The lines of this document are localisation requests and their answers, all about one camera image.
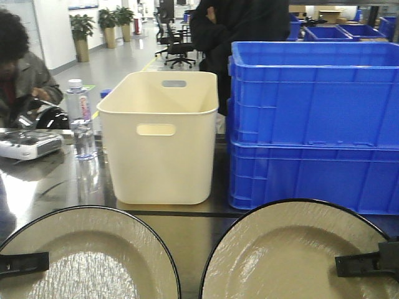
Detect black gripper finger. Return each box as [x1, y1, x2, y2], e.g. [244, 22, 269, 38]
[1, 252, 49, 278]
[335, 236, 398, 278]

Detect beige plate black rim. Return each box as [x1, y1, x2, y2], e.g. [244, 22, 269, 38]
[199, 199, 398, 298]

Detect lower blue plastic crate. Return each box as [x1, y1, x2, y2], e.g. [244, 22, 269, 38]
[229, 142, 398, 215]

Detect blue plastic crate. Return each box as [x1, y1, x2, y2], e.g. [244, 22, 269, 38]
[228, 42, 398, 148]
[229, 142, 398, 215]

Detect white grey device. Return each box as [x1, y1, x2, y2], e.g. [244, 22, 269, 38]
[1, 130, 64, 161]

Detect black glossy helmet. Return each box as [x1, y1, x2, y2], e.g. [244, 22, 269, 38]
[34, 106, 70, 130]

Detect upper blue plastic crate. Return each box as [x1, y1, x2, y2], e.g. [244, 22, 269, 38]
[228, 42, 398, 148]

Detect clear water bottle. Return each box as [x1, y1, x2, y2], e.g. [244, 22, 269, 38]
[65, 78, 97, 161]

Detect seated person grey jacket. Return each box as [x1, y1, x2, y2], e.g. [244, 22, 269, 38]
[1, 9, 64, 128]

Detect cream plastic bin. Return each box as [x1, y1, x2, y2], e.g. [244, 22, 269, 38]
[97, 71, 218, 204]

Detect background blue crate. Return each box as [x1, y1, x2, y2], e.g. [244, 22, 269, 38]
[337, 24, 386, 39]
[304, 27, 354, 42]

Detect potted plant gold pot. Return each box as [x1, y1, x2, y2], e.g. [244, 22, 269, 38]
[69, 14, 94, 62]

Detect black office chair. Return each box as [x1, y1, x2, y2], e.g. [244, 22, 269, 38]
[155, 12, 196, 69]

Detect standing person black clothes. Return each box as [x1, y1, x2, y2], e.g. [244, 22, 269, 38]
[190, 0, 291, 116]

